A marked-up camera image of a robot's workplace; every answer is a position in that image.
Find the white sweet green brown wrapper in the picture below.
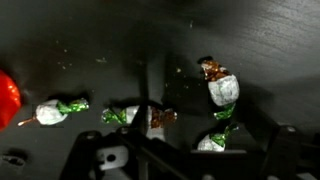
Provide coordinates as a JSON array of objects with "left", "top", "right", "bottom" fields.
[
  {"left": 17, "top": 97, "right": 90, "bottom": 128},
  {"left": 196, "top": 123, "right": 239, "bottom": 153},
  {"left": 199, "top": 59, "right": 241, "bottom": 121},
  {"left": 100, "top": 104, "right": 179, "bottom": 141}
]

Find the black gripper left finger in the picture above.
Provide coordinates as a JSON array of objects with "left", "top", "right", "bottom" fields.
[{"left": 59, "top": 61, "right": 150, "bottom": 180}]

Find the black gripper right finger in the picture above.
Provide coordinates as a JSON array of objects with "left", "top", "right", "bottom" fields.
[{"left": 261, "top": 124, "right": 320, "bottom": 180}]

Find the red plastic cup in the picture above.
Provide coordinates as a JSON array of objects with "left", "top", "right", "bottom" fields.
[{"left": 0, "top": 68, "right": 23, "bottom": 132}]

